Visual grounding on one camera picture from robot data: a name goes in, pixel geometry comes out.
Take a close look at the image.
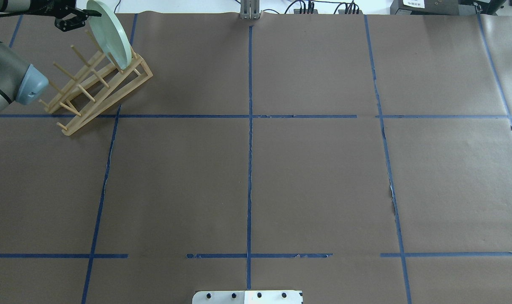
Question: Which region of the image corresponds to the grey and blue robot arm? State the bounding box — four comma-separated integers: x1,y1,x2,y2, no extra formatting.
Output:
0,0,102,112

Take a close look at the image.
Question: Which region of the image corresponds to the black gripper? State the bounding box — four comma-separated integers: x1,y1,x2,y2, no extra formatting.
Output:
28,0,102,20

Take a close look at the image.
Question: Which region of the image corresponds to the aluminium frame post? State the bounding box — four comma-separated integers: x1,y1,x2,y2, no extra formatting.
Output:
237,0,261,20

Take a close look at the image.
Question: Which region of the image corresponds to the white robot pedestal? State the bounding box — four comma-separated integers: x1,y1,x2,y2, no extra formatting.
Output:
192,290,304,304

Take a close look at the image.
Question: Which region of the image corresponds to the pale green plate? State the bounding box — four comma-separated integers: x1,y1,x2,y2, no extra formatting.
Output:
86,0,132,71

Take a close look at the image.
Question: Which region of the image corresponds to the brown paper table cover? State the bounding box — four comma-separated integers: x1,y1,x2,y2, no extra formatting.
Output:
0,12,512,304

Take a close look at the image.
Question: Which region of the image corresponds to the wooden plate rack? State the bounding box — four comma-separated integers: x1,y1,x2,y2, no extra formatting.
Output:
39,30,153,136

